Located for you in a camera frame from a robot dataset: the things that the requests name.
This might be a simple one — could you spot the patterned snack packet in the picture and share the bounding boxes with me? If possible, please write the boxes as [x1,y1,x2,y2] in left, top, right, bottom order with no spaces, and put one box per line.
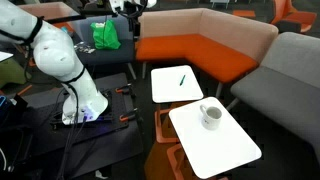
[73,41,97,55]

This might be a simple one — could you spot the beige orange armchair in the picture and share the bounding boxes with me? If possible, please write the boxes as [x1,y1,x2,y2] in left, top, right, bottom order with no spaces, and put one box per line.
[18,1,81,33]

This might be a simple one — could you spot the white flat panel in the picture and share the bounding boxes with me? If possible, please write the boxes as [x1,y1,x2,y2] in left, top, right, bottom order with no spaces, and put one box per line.
[0,51,15,63]

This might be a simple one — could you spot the orange frame leg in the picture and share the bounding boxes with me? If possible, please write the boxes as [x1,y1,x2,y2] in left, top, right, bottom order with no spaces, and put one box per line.
[16,84,34,96]

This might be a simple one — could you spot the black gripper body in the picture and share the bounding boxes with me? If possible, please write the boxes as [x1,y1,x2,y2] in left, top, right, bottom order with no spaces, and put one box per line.
[126,10,141,38]

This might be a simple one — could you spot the dark grey armchair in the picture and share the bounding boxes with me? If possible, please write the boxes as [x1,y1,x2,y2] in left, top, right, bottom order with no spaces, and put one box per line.
[69,14,138,81]

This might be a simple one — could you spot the orange chair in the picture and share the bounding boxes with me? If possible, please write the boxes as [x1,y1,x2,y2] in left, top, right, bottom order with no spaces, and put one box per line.
[270,0,318,34]

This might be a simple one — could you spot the green stool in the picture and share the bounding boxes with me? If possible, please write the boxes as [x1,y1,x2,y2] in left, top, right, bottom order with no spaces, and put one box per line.
[0,58,33,90]

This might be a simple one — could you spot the orange black clamp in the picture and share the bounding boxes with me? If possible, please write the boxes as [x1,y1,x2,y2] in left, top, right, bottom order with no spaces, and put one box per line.
[114,84,134,95]
[118,108,139,123]

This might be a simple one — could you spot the orange ottoman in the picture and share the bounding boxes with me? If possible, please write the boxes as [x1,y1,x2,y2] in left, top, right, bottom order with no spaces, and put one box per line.
[232,9,257,19]

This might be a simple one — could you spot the black electronics box blue light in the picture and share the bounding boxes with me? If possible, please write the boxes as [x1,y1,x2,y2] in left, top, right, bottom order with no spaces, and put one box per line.
[0,94,29,128]

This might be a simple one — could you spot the white paper scrap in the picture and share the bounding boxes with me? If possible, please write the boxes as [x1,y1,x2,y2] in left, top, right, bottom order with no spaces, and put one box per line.
[94,169,110,180]

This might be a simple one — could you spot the white side table orange frame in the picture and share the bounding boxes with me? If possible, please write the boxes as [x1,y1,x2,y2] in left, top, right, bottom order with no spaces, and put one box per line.
[166,96,263,180]
[150,64,205,144]

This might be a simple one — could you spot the grey sofa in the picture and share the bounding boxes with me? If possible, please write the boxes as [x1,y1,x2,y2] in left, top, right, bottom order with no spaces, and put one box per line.
[226,31,320,164]

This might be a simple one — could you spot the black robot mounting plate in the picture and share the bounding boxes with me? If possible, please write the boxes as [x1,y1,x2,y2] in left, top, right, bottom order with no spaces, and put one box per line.
[49,87,132,133]

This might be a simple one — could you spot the green bag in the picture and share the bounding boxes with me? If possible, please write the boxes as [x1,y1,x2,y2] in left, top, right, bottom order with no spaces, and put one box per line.
[90,19,122,51]

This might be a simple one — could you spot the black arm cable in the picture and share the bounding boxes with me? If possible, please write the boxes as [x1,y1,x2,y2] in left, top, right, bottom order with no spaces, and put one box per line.
[0,15,45,46]

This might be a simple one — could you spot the black cart table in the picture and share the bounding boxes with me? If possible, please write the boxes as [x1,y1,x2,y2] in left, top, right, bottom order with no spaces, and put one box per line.
[0,72,144,180]

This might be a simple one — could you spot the orange beige corner sofa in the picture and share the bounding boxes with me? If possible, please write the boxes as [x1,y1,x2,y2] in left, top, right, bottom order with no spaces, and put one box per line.
[134,7,279,98]

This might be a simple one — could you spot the black base cable bundle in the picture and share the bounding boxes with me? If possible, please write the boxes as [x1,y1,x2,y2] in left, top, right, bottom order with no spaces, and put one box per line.
[54,83,88,180]

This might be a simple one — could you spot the white mug cup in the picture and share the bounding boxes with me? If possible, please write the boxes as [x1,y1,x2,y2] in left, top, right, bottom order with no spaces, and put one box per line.
[199,104,223,131]

